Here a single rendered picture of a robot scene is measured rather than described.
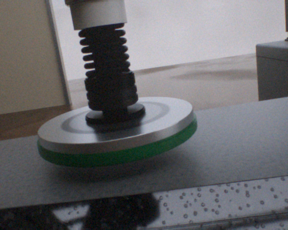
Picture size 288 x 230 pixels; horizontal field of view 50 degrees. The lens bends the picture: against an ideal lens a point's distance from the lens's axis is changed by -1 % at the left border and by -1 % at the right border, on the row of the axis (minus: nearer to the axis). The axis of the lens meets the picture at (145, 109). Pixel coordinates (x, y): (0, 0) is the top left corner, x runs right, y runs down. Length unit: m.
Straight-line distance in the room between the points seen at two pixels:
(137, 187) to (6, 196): 0.16
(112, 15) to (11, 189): 0.25
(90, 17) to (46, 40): 5.01
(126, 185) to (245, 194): 0.13
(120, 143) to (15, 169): 0.20
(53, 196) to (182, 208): 0.14
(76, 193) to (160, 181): 0.09
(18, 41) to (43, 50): 0.42
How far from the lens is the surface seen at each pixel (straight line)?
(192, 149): 0.43
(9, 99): 5.70
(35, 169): 0.47
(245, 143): 0.44
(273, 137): 0.46
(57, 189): 0.39
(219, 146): 0.43
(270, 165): 0.38
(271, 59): 1.57
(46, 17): 5.39
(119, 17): 0.40
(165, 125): 0.36
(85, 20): 0.39
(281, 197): 0.35
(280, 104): 0.63
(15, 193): 0.41
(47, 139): 0.39
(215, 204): 0.34
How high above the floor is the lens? 0.99
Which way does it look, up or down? 14 degrees down
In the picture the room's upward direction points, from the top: 8 degrees counter-clockwise
